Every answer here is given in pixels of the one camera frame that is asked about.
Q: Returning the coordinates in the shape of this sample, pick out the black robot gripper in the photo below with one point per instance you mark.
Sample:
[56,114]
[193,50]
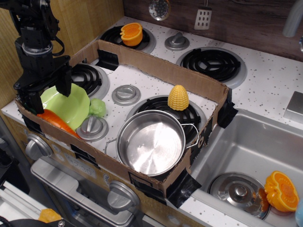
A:
[41,70]

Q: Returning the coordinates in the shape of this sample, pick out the orange toy carrot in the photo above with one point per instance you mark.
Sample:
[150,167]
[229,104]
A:
[53,119]

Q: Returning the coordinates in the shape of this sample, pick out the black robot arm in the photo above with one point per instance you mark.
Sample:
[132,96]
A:
[36,25]

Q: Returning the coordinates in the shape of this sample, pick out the light green plastic plate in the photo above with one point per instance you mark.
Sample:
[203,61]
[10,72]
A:
[72,109]

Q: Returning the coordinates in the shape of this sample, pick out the black front left burner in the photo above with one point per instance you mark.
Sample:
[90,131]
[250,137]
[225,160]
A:
[92,79]

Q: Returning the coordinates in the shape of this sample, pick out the black burner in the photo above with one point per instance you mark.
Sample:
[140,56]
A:
[218,63]
[192,117]
[92,79]
[146,45]

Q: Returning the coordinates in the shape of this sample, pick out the green toy broccoli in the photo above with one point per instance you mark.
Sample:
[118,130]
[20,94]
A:
[97,107]

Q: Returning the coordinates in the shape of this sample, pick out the grey oven knob left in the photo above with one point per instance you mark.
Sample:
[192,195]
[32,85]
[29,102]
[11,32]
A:
[37,147]

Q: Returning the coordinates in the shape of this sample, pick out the grey oven knob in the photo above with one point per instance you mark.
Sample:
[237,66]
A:
[37,147]
[121,197]

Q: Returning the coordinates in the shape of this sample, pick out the grey stove knob front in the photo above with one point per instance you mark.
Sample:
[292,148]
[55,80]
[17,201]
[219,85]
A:
[93,129]

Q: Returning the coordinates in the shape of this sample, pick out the grey stove knob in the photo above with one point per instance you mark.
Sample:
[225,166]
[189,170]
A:
[177,42]
[126,95]
[93,129]

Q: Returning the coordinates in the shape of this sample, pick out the brown cardboard fence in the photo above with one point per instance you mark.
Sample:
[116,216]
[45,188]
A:
[176,185]

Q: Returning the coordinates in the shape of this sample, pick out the grey stove knob centre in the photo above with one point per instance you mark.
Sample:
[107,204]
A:
[126,95]

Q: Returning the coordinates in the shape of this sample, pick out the black back left burner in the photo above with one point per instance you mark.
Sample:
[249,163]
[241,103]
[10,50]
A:
[146,45]

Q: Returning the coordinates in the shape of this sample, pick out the orange pepper half on stove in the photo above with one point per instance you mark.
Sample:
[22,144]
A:
[131,34]

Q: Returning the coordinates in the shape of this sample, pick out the stainless steel pot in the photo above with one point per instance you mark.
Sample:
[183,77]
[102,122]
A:
[151,142]

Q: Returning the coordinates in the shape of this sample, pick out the orange object bottom left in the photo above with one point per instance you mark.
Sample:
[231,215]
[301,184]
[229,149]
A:
[49,215]

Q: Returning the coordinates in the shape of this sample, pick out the grey oven knob right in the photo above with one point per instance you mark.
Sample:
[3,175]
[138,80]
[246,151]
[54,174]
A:
[121,197]

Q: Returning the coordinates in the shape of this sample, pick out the yellow toy corn cob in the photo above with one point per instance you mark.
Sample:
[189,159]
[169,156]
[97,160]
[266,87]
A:
[178,98]

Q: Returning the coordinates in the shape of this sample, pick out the hanging steel strainer ladle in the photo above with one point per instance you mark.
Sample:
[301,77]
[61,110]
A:
[159,9]

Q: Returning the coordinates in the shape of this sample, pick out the grey stove knob back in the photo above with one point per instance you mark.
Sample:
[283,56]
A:
[177,42]

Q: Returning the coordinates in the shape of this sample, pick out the black front right burner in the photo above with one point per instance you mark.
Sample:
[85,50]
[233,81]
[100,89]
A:
[192,117]

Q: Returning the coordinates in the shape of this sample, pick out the hanging steel slotted spatula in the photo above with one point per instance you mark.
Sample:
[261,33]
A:
[203,17]

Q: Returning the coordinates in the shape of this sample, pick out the black back right burner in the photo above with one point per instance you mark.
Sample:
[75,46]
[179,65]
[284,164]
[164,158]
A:
[218,63]

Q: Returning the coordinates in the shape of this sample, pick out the stainless steel sink basin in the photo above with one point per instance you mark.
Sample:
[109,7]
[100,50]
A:
[253,145]

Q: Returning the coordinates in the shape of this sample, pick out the steel pot lid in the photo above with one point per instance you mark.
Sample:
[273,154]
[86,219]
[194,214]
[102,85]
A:
[242,191]

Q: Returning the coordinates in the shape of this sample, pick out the orange pepper half in sink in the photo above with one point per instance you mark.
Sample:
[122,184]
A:
[281,192]

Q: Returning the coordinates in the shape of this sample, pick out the silver faucet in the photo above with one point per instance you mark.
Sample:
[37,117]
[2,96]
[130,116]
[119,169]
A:
[293,19]

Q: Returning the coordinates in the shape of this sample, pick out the silver oven door handle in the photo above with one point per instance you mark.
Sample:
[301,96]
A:
[83,201]

